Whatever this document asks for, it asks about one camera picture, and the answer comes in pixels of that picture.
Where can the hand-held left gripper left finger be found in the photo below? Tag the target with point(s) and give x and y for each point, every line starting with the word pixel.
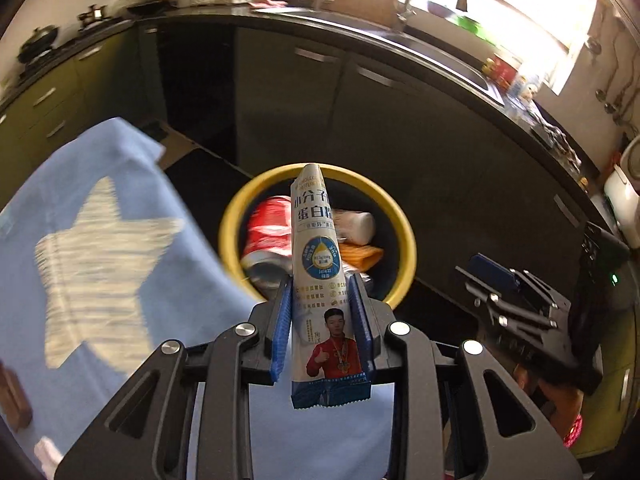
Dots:
pixel 281 330

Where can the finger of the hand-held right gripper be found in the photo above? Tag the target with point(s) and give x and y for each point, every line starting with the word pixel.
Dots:
pixel 520 312
pixel 492 270

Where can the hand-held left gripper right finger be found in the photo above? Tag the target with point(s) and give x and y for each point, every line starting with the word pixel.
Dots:
pixel 361 325

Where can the white and blue sachet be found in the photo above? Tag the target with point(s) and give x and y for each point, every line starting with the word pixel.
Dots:
pixel 320 260

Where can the yellow rimmed blue bin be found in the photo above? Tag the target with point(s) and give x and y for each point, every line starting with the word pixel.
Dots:
pixel 408 252

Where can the person's right forearm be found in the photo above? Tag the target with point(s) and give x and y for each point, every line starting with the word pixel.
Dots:
pixel 550 395

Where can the orange wrapper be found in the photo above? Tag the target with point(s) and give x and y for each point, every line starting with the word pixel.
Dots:
pixel 362 255

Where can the red soda can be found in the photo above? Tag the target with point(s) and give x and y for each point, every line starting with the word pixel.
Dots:
pixel 267 235

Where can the white paper cup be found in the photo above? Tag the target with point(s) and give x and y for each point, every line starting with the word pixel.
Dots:
pixel 357 227

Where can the white rice cooker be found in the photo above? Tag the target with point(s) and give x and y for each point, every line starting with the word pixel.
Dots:
pixel 625 185

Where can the steel sink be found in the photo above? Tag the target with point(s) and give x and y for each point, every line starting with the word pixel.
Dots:
pixel 475 77

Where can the red box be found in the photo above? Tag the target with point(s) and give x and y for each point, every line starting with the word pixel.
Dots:
pixel 502 67

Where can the hanging metal utensils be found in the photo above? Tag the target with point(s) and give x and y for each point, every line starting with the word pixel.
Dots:
pixel 612 95

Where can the green base cabinets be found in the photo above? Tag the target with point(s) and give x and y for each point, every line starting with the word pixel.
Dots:
pixel 300 110

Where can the light blue star blanket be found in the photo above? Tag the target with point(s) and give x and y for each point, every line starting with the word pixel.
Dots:
pixel 100 160

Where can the brown wooden piece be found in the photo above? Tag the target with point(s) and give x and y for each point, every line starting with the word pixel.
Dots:
pixel 12 400

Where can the pink dish cloth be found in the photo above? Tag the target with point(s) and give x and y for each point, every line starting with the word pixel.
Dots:
pixel 270 4

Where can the black wok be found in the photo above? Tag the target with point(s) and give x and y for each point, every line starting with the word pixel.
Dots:
pixel 37 40

